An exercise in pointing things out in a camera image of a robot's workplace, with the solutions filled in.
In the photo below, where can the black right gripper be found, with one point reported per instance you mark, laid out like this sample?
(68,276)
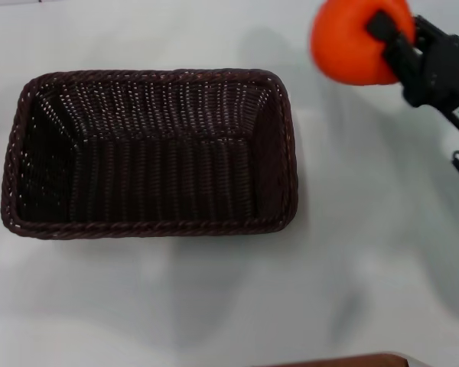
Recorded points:
(440,76)

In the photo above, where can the red orange plastic pear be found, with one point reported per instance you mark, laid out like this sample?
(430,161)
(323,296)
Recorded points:
(348,46)

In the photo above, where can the dark brown woven basket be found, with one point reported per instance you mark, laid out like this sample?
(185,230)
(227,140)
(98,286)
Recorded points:
(153,153)

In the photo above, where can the brown wooden edge strip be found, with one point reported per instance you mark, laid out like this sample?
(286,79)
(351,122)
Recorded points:
(340,361)

